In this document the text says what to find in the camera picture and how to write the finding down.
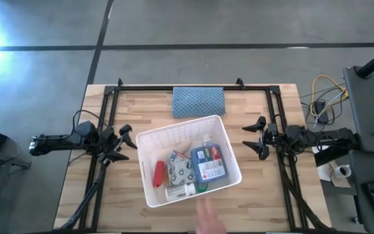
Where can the white pill bottle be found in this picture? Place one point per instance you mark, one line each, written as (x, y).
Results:
(178, 192)

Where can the black equipment stand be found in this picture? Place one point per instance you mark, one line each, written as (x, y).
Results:
(11, 161)

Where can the small white labelled bottle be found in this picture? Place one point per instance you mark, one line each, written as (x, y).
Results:
(208, 142)

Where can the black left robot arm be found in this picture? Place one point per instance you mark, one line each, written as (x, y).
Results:
(60, 143)

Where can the person's hand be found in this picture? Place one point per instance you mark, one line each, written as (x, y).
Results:
(209, 219)

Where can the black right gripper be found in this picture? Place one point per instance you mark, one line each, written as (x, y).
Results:
(269, 136)

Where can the white mug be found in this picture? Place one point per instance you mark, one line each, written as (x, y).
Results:
(343, 171)

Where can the black power adapter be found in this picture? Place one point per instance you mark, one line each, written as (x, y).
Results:
(320, 109)

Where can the white pouch blue print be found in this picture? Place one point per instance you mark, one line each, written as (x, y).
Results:
(182, 171)

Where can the blue first aid kit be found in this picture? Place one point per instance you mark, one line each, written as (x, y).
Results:
(209, 165)

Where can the black aluminium rig frame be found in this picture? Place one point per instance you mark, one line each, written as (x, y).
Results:
(141, 88)

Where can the dark gray desk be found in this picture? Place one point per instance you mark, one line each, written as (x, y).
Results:
(369, 104)

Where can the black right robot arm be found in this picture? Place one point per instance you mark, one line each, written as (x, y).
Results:
(320, 136)

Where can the blue patterned cloth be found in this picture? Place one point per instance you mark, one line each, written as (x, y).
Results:
(198, 102)

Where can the dark gray side table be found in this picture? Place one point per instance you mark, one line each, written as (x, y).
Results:
(369, 162)

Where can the black frame clamp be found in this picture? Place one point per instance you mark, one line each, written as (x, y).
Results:
(119, 82)
(240, 82)

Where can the white plastic lattice basket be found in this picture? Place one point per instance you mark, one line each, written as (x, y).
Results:
(161, 139)

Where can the white paper napkin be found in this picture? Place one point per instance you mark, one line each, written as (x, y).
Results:
(324, 172)

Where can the red package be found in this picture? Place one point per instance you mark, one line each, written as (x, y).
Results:
(158, 174)

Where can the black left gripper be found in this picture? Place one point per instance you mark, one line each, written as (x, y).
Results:
(110, 139)

